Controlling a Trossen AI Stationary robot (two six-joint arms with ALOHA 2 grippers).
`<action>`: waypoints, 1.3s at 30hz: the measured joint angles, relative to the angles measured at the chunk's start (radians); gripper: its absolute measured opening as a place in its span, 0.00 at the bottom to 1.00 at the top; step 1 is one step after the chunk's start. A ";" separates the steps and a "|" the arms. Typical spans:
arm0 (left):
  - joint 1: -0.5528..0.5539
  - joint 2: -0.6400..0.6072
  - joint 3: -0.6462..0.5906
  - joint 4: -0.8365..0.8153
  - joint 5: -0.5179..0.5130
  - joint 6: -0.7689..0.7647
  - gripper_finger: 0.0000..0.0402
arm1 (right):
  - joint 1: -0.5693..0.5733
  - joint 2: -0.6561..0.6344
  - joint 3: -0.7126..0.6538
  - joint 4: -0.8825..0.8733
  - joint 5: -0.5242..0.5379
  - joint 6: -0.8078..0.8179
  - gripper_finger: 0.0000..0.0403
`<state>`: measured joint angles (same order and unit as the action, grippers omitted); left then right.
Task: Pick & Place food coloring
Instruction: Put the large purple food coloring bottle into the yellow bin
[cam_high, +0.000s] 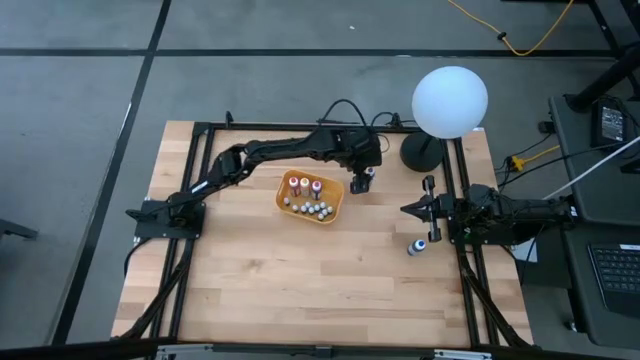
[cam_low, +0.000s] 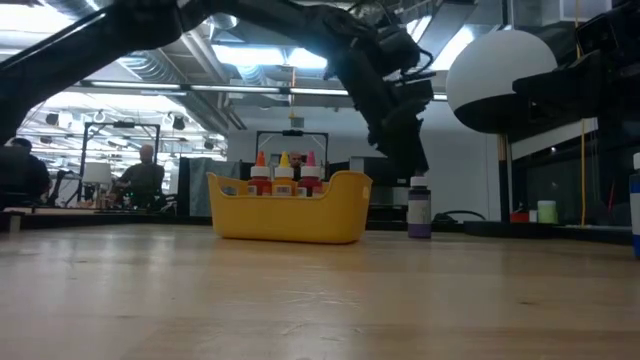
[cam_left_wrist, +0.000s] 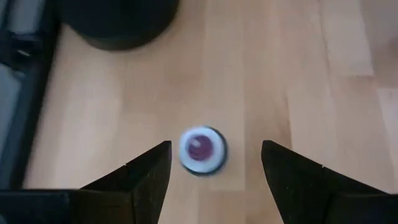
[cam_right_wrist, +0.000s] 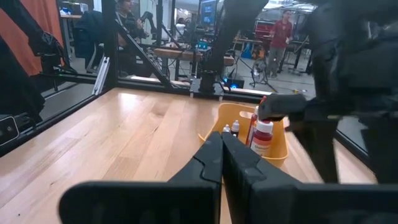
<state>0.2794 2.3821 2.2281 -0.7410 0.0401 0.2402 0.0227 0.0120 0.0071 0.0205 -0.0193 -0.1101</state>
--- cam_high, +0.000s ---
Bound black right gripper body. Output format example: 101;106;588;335
422;175;454;244

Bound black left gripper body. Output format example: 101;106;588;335
344;128;384;174

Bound yellow plastic basket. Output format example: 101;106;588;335
273;169;346;225

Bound white paper sheet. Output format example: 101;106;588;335
510;238;539;264

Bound white globe lamp black base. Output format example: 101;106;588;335
399;65;490;174

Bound black side desk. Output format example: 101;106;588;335
547;93;640;351

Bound black crossbar silver brackets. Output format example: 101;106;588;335
0;338;640;360

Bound white rod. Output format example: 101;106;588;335
539;141;640;202

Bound black laptop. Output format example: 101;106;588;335
587;242;640;319

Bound black power adapter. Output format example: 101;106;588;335
592;99;629;146

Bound black stand leg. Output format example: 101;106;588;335
564;42;640;114

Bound grey furniture leg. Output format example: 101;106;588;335
0;218;40;241

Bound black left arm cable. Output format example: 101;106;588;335
318;98;401;154

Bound yellow power plug cable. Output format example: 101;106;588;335
507;144;562;172

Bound black aluminium rig frame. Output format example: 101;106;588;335
114;112;534;349

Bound yellow extension cable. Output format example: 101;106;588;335
446;0;576;57

